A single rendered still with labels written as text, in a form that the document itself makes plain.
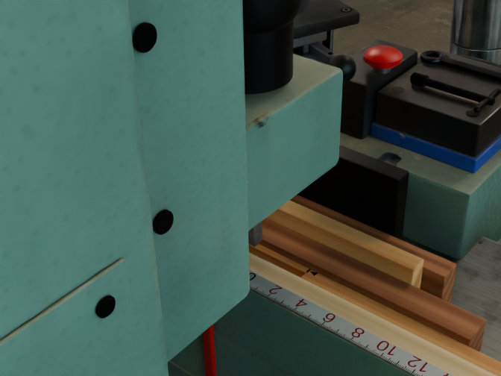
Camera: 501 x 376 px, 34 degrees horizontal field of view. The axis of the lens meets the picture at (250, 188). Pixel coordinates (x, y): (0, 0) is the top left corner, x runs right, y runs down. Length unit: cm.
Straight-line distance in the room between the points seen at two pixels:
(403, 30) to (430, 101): 268
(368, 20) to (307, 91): 290
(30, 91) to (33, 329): 7
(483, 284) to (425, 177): 9
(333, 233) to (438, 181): 10
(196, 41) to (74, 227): 11
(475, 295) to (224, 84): 31
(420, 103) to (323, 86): 14
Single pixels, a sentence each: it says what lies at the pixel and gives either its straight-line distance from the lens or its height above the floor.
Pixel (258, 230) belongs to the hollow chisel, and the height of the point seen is 96.
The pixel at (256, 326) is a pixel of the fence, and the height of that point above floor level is 93.
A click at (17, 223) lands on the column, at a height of 115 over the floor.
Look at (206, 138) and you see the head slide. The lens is 35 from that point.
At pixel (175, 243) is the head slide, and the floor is 107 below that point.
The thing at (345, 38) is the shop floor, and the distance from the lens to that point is 320.
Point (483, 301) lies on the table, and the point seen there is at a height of 90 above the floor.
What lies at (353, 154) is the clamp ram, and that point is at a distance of 56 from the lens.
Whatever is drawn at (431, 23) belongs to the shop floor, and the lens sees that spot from 337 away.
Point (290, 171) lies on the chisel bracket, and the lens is 48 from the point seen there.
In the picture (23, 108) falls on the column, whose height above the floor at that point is 119.
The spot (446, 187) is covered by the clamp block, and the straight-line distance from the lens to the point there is 60.
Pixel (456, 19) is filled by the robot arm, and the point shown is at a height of 91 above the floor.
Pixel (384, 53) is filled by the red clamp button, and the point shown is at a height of 103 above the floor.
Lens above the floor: 129
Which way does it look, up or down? 34 degrees down
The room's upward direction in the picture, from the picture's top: 1 degrees counter-clockwise
